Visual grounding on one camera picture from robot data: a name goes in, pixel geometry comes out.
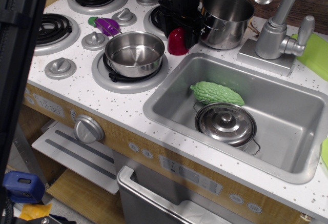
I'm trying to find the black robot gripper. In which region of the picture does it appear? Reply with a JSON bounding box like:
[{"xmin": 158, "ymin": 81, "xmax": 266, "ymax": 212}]
[{"xmin": 158, "ymin": 0, "xmax": 202, "ymax": 49}]

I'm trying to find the red toy sweet potato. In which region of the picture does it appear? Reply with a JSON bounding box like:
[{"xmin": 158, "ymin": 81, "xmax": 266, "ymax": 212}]
[{"xmin": 168, "ymin": 27, "xmax": 189, "ymax": 56}]

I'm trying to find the small steel pan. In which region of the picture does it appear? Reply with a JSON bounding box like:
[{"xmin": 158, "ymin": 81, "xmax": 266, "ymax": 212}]
[{"xmin": 105, "ymin": 31, "xmax": 165, "ymax": 78}]

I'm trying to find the silver stove knob upper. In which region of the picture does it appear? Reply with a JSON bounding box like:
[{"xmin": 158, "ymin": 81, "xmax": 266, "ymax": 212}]
[{"xmin": 111, "ymin": 8, "xmax": 137, "ymax": 27}]

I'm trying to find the silver stove knob middle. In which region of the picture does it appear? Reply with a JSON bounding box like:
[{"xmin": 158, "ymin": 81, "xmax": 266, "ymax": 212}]
[{"xmin": 81, "ymin": 31, "xmax": 109, "ymax": 51}]

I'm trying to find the silver stove knob front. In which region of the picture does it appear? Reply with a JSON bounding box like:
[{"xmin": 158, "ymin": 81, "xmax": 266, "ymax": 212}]
[{"xmin": 45, "ymin": 57, "xmax": 77, "ymax": 79}]

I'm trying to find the back right coil burner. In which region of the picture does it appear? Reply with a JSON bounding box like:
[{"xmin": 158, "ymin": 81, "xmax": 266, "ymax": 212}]
[{"xmin": 143, "ymin": 6, "xmax": 168, "ymax": 41}]

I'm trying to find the tall steel pot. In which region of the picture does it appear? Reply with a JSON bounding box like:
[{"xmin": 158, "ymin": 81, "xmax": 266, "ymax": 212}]
[{"xmin": 200, "ymin": 0, "xmax": 255, "ymax": 50}]

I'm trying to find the green toy bitter gourd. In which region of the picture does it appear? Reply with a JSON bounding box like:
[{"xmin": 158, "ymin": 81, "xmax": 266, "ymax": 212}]
[{"xmin": 190, "ymin": 81, "xmax": 245, "ymax": 106}]

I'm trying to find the purple toy eggplant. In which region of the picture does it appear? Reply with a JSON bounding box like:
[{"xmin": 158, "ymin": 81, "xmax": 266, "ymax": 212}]
[{"xmin": 88, "ymin": 16, "xmax": 121, "ymax": 36}]

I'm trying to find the front right coil burner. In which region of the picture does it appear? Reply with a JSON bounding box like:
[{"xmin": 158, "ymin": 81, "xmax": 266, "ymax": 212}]
[{"xmin": 91, "ymin": 50, "xmax": 169, "ymax": 94}]

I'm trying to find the silver toy faucet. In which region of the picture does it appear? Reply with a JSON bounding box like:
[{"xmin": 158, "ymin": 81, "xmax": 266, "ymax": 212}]
[{"xmin": 237, "ymin": 0, "xmax": 315, "ymax": 76}]

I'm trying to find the small lidded steel pot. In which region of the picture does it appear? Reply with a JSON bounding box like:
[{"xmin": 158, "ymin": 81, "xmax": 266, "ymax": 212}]
[{"xmin": 193, "ymin": 100, "xmax": 261, "ymax": 156}]

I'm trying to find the front left coil burner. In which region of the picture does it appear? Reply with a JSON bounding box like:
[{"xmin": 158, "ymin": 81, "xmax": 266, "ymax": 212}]
[{"xmin": 34, "ymin": 13, "xmax": 80, "ymax": 56}]

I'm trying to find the grey toy sink basin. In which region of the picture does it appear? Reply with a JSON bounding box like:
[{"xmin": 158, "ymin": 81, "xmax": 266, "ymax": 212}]
[{"xmin": 143, "ymin": 53, "xmax": 327, "ymax": 184}]

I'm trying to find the green cutting board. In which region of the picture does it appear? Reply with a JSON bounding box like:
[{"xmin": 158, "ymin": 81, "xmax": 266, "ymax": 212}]
[{"xmin": 296, "ymin": 33, "xmax": 327, "ymax": 81}]

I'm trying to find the large silver oven dial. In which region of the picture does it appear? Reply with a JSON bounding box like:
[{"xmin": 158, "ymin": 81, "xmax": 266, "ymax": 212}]
[{"xmin": 74, "ymin": 114, "xmax": 105, "ymax": 144}]

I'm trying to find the white oven shelf panel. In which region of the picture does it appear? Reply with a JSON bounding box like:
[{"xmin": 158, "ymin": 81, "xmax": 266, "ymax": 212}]
[{"xmin": 32, "ymin": 123, "xmax": 118, "ymax": 195}]

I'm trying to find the grey dishwasher door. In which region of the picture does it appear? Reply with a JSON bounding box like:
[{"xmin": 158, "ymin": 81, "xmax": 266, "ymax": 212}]
[{"xmin": 115, "ymin": 154, "xmax": 248, "ymax": 223}]

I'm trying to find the green object at right edge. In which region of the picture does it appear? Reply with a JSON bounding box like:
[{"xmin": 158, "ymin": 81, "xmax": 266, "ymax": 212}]
[{"xmin": 321, "ymin": 138, "xmax": 328, "ymax": 167}]

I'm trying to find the blue clamp tool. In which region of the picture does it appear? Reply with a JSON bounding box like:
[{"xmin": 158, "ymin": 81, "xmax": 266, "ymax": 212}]
[{"xmin": 3, "ymin": 171, "xmax": 45, "ymax": 203}]

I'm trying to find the black camera-side pole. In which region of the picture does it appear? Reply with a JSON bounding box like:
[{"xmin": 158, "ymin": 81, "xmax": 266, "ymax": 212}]
[{"xmin": 0, "ymin": 0, "xmax": 52, "ymax": 224}]

